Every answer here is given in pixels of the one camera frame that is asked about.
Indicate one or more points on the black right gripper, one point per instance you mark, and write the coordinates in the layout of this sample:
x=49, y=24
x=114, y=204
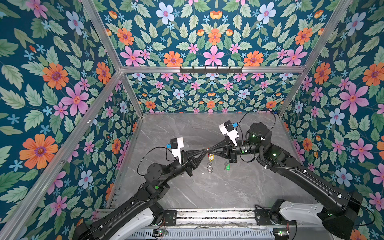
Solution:
x=230, y=153

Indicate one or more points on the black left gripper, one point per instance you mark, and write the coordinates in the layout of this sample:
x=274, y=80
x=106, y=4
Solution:
x=186, y=162

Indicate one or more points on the silver metal keyring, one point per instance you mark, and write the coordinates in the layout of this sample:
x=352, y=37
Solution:
x=209, y=165

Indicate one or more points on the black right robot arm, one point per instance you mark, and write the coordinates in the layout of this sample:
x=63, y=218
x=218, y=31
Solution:
x=336, y=209

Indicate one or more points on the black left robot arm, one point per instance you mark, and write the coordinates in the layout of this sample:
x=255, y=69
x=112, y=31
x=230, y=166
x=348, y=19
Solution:
x=142, y=209

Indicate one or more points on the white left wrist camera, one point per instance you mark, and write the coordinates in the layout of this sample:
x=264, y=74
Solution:
x=176, y=146

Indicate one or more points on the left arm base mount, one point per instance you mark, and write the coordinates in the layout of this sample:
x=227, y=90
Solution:
x=166, y=218

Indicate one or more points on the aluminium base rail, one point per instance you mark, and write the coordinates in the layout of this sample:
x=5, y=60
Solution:
x=214, y=218

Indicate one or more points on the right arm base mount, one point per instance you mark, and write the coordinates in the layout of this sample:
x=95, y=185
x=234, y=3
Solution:
x=272, y=216

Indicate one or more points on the white perforated cable duct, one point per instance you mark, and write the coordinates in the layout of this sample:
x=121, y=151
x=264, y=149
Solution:
x=203, y=234

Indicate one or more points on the black wall hook rail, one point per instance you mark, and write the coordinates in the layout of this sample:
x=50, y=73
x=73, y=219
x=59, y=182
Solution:
x=210, y=70

